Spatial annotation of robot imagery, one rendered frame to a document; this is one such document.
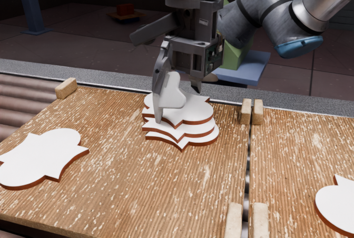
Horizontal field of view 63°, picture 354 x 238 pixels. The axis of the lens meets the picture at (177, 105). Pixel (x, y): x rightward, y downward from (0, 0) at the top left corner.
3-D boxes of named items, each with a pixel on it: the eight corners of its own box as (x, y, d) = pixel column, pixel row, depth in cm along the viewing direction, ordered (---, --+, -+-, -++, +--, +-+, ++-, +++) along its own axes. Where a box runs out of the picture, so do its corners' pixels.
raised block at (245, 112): (241, 109, 59) (242, 97, 57) (250, 110, 58) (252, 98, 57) (238, 124, 54) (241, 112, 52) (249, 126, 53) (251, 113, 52)
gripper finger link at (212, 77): (218, 99, 57) (208, 71, 50) (193, 91, 60) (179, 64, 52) (225, 87, 58) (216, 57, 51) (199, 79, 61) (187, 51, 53)
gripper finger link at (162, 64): (154, 92, 45) (171, 39, 45) (146, 90, 46) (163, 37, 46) (168, 97, 49) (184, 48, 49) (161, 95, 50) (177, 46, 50)
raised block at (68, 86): (71, 87, 67) (69, 76, 66) (78, 88, 67) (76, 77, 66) (56, 99, 62) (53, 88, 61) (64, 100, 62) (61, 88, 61)
